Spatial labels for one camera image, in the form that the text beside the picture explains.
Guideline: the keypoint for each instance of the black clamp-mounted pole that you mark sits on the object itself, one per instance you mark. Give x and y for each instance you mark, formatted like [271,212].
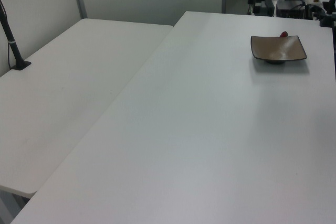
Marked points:
[331,1]

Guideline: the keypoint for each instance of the brown square ceramic plate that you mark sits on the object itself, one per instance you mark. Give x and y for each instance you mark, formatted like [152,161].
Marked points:
[275,48]

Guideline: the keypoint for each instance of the black electronics box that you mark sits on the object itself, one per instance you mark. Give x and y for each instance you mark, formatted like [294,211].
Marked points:
[290,8]

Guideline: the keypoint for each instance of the red strawberry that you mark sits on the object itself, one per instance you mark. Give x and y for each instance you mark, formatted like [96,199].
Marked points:
[283,34]

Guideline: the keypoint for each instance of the black pole with white band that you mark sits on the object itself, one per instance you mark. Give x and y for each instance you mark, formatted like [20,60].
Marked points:
[14,51]

